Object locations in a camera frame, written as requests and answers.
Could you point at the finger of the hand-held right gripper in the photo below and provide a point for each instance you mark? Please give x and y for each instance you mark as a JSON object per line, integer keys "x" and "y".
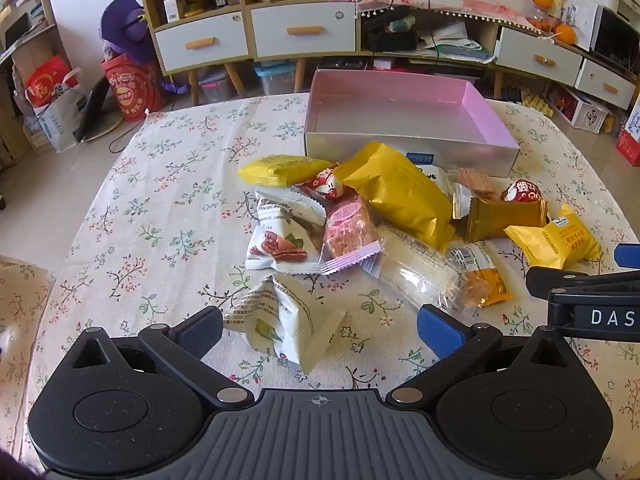
{"x": 560, "y": 281}
{"x": 629, "y": 256}

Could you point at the small white box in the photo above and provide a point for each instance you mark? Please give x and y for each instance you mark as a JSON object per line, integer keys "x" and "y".
{"x": 174, "y": 7}

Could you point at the red round bag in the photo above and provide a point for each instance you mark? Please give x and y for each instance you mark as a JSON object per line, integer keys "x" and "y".
{"x": 132, "y": 92}

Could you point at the clear storage bin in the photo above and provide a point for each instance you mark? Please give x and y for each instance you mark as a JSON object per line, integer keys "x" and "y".
{"x": 216, "y": 85}

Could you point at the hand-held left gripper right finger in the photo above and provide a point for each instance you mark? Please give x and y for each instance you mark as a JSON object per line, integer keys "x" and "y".
{"x": 440, "y": 330}

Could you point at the yellow egg tray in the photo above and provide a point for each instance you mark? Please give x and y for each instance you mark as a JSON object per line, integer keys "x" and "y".
{"x": 536, "y": 101}

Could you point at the pile of papers and cloth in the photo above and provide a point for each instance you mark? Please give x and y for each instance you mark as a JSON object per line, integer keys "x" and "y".
{"x": 455, "y": 42}

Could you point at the white nut snack packet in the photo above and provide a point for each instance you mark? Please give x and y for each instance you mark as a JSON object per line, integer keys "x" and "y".
{"x": 280, "y": 232}

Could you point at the shiny yellow snack packet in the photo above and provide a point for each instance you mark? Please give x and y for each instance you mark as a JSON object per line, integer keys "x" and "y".
{"x": 280, "y": 169}

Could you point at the white green packet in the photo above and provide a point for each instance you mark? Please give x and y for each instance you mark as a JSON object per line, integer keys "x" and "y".
{"x": 280, "y": 320}

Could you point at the yellow packet white label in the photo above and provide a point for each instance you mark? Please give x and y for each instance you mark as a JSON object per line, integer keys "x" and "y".
{"x": 555, "y": 240}

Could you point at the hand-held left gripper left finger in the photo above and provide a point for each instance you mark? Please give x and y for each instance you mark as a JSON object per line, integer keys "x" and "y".
{"x": 200, "y": 332}

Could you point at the pink wafer packet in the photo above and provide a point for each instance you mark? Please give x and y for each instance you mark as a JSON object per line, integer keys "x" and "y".
{"x": 475, "y": 182}

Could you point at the white paper bag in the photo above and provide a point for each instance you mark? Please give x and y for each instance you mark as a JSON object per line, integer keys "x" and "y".
{"x": 55, "y": 105}

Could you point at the pink cardboard box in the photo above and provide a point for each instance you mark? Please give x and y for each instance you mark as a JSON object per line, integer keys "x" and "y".
{"x": 390, "y": 105}

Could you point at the red white snack packet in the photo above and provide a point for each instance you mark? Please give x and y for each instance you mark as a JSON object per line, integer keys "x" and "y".
{"x": 522, "y": 192}
{"x": 325, "y": 182}

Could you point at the black microwave oven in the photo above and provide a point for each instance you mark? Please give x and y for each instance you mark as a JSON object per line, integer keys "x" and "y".
{"x": 615, "y": 37}

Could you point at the black laptop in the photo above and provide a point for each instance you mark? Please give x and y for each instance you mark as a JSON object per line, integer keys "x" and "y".
{"x": 92, "y": 110}

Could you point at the white printed toy box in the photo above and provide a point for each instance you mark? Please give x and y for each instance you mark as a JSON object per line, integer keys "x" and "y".
{"x": 580, "y": 110}

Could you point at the pink nougat packet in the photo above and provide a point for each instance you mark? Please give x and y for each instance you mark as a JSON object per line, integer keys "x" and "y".
{"x": 347, "y": 227}

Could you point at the blue lid storage bin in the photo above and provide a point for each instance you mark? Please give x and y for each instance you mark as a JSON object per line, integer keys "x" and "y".
{"x": 274, "y": 77}

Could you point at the wooden bookshelf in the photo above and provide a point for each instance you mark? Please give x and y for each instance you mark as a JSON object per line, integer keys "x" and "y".
{"x": 47, "y": 10}

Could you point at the large golden yellow snack packet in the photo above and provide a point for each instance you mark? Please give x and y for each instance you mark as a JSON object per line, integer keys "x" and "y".
{"x": 400, "y": 195}

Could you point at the gold brown snack packet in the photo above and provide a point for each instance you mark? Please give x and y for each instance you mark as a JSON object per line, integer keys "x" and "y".
{"x": 505, "y": 217}

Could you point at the clear plastic cracker packet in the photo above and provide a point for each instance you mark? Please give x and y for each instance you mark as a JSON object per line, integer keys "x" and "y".
{"x": 420, "y": 272}

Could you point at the purple plush toy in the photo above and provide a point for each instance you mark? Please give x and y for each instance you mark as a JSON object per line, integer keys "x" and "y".
{"x": 125, "y": 25}

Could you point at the black case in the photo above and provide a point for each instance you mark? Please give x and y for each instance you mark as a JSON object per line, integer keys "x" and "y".
{"x": 390, "y": 37}

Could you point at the red blue carton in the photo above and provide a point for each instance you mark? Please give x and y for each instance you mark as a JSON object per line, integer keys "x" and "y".
{"x": 629, "y": 137}

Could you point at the floral tablecloth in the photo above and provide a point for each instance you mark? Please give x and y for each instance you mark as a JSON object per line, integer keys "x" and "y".
{"x": 165, "y": 220}

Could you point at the white blue snack packet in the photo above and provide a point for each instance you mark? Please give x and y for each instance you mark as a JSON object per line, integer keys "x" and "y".
{"x": 430, "y": 170}

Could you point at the orange white snack packet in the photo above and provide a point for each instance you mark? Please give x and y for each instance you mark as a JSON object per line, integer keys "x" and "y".
{"x": 482, "y": 272}

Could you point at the white illustrated box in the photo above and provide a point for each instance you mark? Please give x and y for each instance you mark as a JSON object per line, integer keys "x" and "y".
{"x": 580, "y": 17}

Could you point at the wooden cabinet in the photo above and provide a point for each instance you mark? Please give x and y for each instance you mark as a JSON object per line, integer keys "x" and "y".
{"x": 300, "y": 72}

